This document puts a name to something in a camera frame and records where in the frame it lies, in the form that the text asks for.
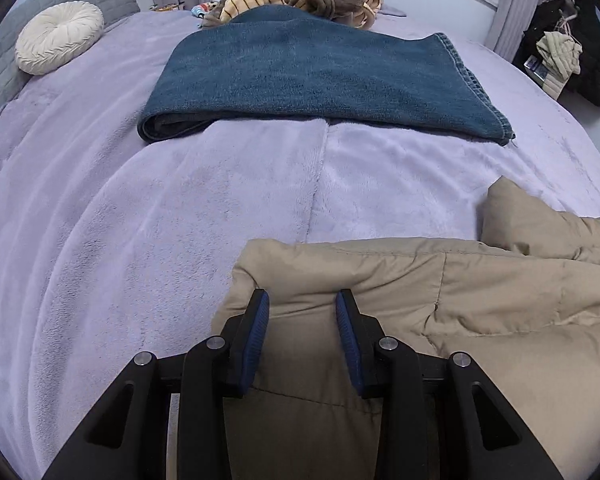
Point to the colourful printed cloth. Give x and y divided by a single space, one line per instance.
207 9

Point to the beige hanging puffer jacket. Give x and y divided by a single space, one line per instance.
560 55

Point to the folded blue jeans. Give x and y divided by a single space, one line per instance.
305 70

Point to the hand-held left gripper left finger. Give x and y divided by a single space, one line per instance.
257 340

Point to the round cream pillow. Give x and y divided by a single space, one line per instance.
55 35

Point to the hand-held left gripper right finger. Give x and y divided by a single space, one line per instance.
347 340

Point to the black hanging coat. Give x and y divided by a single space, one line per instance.
592 60

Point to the beige puffer jacket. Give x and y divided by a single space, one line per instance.
480 310
560 55

